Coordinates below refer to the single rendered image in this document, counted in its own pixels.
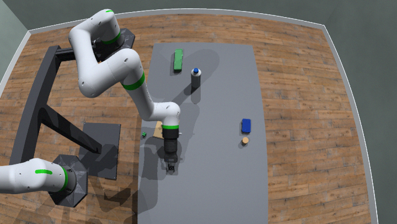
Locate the grey bottle with blue cap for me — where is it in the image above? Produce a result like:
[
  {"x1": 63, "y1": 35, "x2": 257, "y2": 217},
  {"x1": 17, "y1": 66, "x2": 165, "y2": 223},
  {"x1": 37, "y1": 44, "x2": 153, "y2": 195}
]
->
[{"x1": 191, "y1": 68, "x2": 201, "y2": 88}]

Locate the tan flat mat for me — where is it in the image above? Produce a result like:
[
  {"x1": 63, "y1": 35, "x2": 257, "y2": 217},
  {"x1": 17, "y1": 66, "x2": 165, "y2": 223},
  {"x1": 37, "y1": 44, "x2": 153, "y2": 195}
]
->
[{"x1": 153, "y1": 121, "x2": 164, "y2": 139}]

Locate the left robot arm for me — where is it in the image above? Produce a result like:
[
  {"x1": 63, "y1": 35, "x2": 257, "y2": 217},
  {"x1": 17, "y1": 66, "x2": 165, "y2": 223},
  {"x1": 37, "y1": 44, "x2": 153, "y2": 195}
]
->
[{"x1": 68, "y1": 9, "x2": 180, "y2": 129}]

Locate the tan cylinder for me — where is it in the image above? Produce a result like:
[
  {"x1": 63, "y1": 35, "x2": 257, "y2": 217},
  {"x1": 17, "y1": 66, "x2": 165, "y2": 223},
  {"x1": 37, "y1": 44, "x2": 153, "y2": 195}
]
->
[{"x1": 242, "y1": 137, "x2": 249, "y2": 144}]

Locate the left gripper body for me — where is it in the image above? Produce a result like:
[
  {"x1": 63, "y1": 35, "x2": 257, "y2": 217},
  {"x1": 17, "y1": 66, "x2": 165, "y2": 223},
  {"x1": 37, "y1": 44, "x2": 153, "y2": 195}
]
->
[{"x1": 161, "y1": 128, "x2": 182, "y2": 162}]

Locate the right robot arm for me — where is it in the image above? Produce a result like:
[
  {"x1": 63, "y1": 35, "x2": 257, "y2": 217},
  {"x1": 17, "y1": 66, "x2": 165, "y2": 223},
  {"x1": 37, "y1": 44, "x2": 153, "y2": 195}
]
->
[{"x1": 0, "y1": 158, "x2": 77, "y2": 195}]

